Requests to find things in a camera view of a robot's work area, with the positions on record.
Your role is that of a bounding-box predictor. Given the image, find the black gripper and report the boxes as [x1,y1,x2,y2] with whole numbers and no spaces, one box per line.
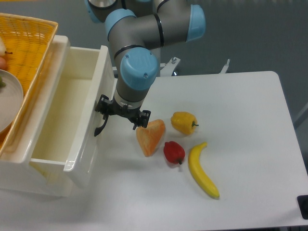
[95,94,151,130]

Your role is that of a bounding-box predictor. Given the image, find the white drawer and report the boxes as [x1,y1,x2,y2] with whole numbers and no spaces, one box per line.
[30,46,115,196]

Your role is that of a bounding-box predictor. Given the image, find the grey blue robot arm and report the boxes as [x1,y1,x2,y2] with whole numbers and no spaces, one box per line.
[85,0,206,128]

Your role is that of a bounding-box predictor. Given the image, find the white drawer cabinet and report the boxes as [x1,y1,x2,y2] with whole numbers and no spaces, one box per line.
[0,36,71,196]

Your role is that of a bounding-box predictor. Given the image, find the orange bread wedge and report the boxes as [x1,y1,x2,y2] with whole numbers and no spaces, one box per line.
[136,119,166,157]

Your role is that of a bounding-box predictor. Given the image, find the yellow bell pepper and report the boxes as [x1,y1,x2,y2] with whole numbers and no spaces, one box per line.
[170,112,199,135]

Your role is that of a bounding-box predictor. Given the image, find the red bell pepper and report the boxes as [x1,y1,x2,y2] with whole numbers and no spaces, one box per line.
[163,141,185,165]

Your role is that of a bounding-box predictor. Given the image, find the yellow banana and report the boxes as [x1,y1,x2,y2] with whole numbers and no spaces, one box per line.
[188,142,220,199]

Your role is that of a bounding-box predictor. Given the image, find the white plate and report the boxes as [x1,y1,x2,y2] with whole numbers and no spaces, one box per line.
[0,70,24,133]

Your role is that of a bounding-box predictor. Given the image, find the yellow woven basket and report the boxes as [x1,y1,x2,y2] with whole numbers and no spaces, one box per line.
[0,13,58,154]

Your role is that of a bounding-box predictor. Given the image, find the green grapes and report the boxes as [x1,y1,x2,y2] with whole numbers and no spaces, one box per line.
[0,77,6,90]

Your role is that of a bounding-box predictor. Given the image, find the orange peach fruit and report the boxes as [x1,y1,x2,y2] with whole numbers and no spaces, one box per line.
[0,57,7,70]

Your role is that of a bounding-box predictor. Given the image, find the white pear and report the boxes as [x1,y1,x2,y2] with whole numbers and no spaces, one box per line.
[0,38,12,57]

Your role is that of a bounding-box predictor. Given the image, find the black corner object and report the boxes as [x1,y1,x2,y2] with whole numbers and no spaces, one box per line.
[297,195,308,220]

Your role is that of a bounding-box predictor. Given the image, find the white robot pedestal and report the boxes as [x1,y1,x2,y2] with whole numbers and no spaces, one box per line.
[113,48,230,78]

